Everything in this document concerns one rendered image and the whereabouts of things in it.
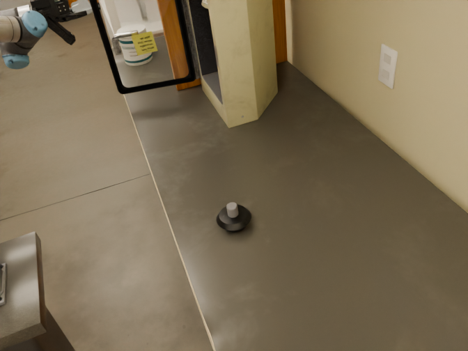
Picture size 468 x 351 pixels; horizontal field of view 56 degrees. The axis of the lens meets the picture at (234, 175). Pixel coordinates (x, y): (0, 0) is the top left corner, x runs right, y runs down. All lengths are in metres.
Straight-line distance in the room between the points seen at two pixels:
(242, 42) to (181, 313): 1.30
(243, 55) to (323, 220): 0.59
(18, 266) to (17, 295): 0.10
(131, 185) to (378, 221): 2.03
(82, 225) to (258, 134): 1.57
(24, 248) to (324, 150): 0.91
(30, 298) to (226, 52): 0.87
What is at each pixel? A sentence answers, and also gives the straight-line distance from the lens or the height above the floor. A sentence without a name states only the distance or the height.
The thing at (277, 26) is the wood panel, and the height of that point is 1.10.
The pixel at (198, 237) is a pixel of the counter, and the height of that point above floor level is 0.94.
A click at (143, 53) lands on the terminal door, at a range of 1.70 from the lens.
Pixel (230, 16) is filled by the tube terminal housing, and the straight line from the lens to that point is 1.37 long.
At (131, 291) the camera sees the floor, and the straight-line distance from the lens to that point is 2.32.
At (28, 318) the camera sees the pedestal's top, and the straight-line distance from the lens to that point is 1.15.
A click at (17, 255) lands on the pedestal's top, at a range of 1.31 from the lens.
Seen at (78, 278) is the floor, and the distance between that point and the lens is 2.50.
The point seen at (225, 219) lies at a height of 0.98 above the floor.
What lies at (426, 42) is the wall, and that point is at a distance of 1.23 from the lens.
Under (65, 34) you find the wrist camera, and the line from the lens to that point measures 1.69.
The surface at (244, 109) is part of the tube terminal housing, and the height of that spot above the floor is 0.99.
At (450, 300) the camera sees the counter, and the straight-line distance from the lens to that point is 1.05.
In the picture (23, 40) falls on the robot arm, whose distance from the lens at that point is 1.53.
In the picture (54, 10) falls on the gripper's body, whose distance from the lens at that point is 1.66.
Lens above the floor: 1.76
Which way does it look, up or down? 39 degrees down
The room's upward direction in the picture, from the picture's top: 9 degrees counter-clockwise
